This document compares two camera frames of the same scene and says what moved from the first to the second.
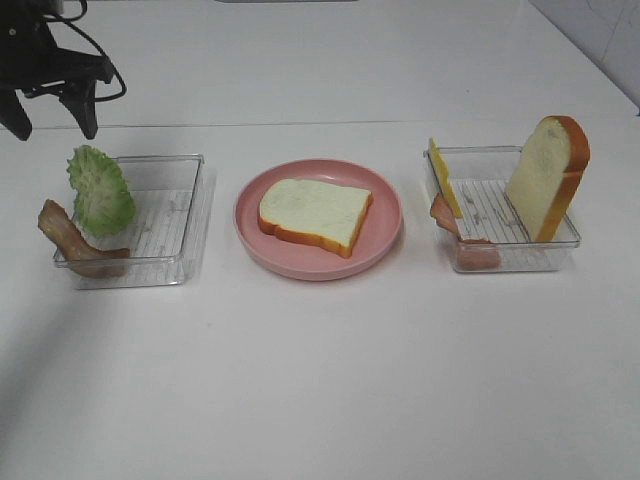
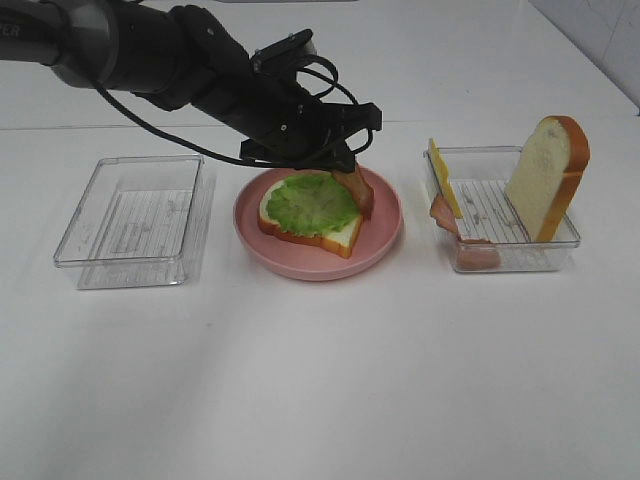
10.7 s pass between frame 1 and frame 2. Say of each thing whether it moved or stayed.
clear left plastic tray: stayed
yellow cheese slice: stayed
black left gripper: moved
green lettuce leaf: moved
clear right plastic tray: stayed
